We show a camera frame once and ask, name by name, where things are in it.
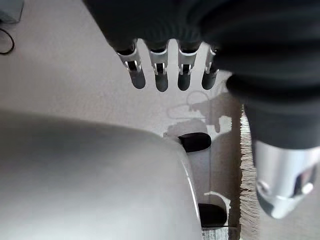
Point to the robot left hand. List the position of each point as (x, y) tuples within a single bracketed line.
[(250, 50)]

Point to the patterned grey fringed rug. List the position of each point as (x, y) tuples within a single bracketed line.
[(220, 140)]

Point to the dark robot foot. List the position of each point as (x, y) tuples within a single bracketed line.
[(196, 142), (212, 215)]

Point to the silver robot leg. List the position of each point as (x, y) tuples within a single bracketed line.
[(95, 180)]

